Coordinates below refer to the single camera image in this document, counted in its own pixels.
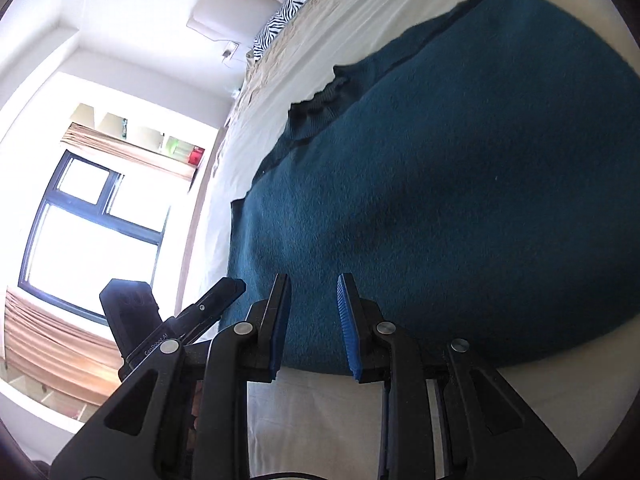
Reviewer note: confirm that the white shelf unit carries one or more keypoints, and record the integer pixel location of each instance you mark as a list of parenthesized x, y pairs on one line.
[(102, 117), (50, 397)]

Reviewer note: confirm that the dark teal sweater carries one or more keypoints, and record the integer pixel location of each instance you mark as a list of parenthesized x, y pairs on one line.
[(425, 185)]

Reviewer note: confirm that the bed with beige sheet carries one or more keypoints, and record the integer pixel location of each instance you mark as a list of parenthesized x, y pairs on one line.
[(360, 35)]

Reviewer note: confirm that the red box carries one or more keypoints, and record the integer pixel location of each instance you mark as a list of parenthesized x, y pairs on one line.
[(196, 156)]

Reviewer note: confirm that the green plastic container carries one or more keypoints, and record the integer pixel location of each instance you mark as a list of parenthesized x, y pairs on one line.
[(175, 146)]

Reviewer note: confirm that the black framed window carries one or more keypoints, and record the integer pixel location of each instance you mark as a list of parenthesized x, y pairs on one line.
[(90, 250)]

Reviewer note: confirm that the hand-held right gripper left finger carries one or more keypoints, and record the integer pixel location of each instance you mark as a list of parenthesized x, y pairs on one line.
[(277, 332)]

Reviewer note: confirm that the beige curtain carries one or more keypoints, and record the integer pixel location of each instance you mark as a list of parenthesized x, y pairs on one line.
[(55, 345), (130, 152)]

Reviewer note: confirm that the zebra print pillow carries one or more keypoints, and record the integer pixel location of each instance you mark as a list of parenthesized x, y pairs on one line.
[(280, 20)]

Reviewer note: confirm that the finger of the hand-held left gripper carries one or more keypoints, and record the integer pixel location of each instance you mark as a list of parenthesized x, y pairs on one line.
[(220, 296)]

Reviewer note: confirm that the wall socket panel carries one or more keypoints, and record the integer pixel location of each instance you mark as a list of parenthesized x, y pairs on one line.
[(230, 51)]

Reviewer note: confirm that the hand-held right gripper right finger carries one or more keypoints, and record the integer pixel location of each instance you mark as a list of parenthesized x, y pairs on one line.
[(350, 332)]

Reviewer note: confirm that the beige padded headboard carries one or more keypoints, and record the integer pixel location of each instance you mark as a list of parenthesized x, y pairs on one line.
[(225, 5)]

